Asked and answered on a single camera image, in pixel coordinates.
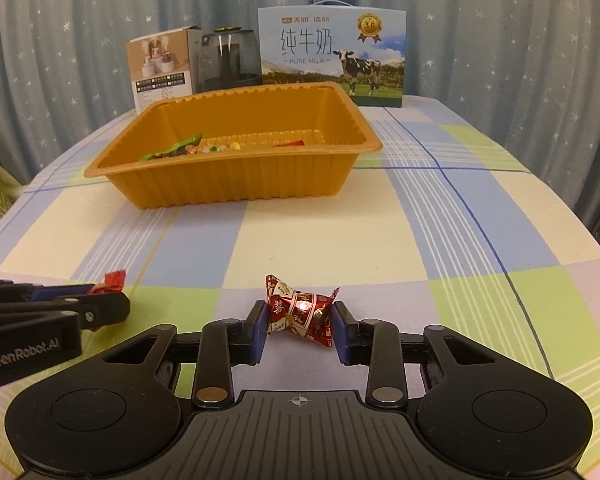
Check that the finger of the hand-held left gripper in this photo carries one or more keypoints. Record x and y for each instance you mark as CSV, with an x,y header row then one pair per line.
x,y
55,290
105,310

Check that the blue star curtain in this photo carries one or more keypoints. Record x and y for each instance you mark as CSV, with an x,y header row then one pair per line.
x,y
55,35

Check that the dark green glass jar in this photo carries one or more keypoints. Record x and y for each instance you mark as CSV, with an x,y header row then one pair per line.
x,y
227,60

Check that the green snack packet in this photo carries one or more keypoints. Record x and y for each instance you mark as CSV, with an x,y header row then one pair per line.
x,y
172,149

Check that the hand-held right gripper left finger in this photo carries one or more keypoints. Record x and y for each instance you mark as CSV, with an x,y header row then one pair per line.
x,y
260,332

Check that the orange plastic tray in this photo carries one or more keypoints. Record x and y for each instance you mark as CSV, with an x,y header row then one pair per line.
x,y
230,180

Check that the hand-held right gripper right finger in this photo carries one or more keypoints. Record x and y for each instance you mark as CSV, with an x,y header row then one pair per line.
x,y
338,335

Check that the colourful wrapped candy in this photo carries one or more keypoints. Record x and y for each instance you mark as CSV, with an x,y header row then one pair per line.
x,y
212,149

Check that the red silver-label snack packet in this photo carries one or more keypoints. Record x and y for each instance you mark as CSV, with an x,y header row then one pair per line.
x,y
290,143

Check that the checkered tablecloth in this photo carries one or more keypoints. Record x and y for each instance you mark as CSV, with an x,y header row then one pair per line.
x,y
330,235

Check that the red twist-wrapped candy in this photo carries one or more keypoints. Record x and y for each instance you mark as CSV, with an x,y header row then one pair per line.
x,y
300,312

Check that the white product box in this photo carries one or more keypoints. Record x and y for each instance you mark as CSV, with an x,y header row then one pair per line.
x,y
157,67

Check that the small red candy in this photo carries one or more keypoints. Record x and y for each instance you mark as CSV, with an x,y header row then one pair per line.
x,y
111,281

